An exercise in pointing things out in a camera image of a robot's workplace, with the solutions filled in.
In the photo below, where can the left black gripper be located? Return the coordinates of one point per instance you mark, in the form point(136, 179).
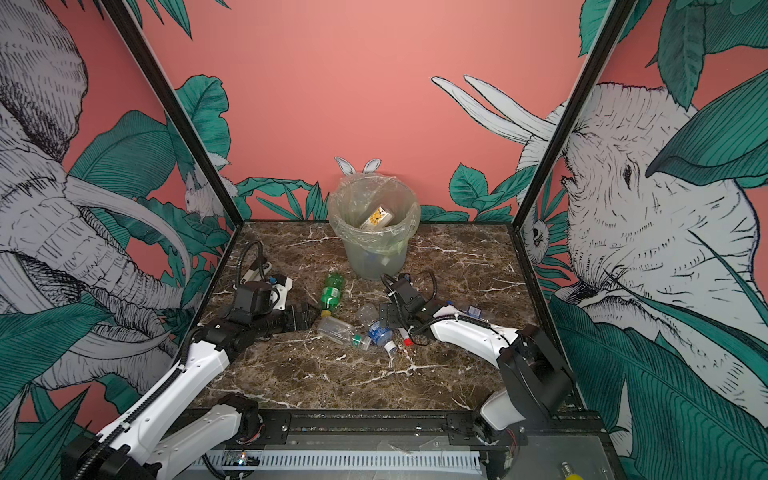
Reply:
point(305, 321)

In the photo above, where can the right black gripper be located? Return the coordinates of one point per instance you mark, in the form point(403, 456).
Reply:
point(392, 313)

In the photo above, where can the white bottle red label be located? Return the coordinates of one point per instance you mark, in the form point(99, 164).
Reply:
point(406, 337)

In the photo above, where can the blue label bottle white cap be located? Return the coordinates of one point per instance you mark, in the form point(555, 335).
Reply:
point(379, 331)

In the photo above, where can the clear bottle green cap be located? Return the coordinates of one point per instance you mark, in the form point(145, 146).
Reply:
point(342, 333)

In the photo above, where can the green soda bottle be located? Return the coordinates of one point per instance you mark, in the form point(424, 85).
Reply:
point(332, 291)

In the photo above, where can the clear bottle green red label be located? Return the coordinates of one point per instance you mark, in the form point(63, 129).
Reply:
point(377, 220)

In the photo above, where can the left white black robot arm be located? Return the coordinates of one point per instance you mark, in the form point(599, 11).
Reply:
point(139, 445)

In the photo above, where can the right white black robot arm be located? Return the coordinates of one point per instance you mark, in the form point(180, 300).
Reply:
point(537, 379)

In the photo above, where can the grey mesh waste bin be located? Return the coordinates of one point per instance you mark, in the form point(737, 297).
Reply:
point(374, 237)

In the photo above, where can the clear plastic bin liner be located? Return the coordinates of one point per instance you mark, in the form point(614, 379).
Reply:
point(374, 210)

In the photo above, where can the grey stapler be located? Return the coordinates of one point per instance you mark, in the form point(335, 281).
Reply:
point(256, 272)

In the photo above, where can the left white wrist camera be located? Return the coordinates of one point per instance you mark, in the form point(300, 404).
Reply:
point(280, 287)

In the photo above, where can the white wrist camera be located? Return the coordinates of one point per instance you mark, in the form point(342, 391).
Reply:
point(280, 287)
point(474, 312)

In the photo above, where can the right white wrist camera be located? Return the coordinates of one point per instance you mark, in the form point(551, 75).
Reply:
point(474, 312)

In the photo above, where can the white slotted cable duct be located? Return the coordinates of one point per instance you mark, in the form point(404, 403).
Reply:
point(336, 460)

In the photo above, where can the black front rail frame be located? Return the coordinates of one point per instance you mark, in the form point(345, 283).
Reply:
point(579, 439)

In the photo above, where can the left black frame post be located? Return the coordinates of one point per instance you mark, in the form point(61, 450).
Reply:
point(123, 19)

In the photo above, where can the black frame post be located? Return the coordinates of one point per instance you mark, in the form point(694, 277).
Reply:
point(608, 36)
point(123, 19)

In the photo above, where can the right black frame post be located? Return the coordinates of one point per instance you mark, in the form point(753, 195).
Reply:
point(608, 36)

